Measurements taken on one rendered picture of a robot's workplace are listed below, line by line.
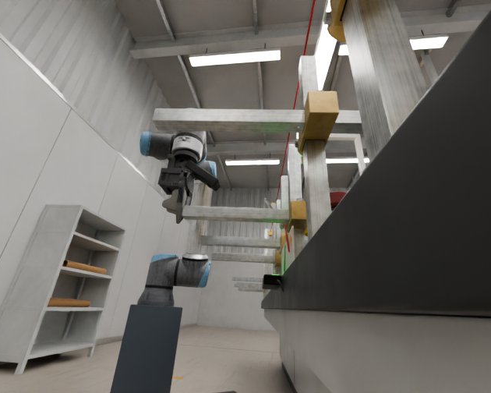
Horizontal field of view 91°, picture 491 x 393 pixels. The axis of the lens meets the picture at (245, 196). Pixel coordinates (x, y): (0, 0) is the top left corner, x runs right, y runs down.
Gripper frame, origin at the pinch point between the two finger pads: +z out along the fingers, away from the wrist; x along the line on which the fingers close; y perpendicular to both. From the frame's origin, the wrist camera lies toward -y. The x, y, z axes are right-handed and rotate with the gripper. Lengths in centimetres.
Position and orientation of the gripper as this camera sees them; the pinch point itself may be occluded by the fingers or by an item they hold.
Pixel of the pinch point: (181, 218)
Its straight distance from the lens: 67.8
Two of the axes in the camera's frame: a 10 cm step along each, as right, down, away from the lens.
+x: -0.5, -4.2, -9.1
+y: -10.0, -0.4, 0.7
